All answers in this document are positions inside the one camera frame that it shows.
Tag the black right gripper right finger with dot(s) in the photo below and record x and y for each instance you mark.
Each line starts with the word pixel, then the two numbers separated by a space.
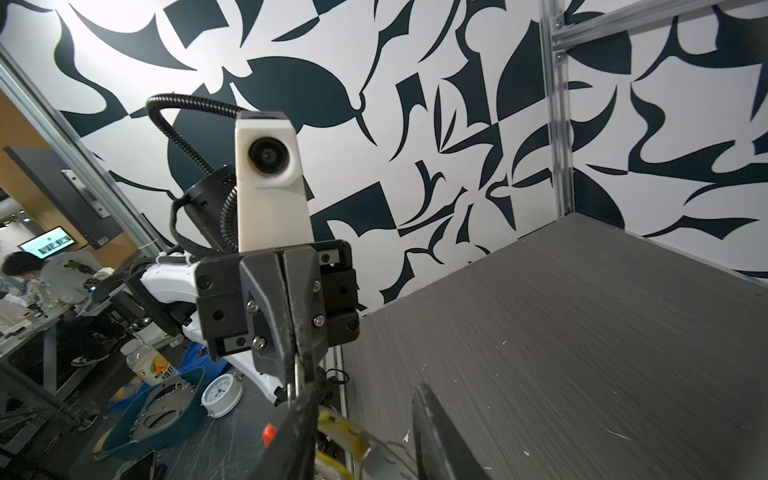
pixel 441 452

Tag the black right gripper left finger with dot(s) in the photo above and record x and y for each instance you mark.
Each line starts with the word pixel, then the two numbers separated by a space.
pixel 291 453

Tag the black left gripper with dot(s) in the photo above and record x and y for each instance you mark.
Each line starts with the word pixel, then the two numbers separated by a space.
pixel 271 301

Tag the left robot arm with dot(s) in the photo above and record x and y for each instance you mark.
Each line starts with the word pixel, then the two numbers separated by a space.
pixel 166 289

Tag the white round gauge clock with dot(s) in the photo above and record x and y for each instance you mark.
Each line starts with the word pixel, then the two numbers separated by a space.
pixel 222 395

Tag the teal plastic bin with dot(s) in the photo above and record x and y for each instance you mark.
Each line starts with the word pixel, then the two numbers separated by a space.
pixel 161 417

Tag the plastic bottle orange label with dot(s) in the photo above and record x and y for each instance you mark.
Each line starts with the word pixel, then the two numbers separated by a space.
pixel 147 363

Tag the person in background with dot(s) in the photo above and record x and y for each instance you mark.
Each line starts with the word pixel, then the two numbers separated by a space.
pixel 28 268

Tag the computer monitor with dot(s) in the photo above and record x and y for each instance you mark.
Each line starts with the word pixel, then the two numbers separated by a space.
pixel 48 244

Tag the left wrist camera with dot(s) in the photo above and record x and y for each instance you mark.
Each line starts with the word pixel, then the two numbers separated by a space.
pixel 272 205

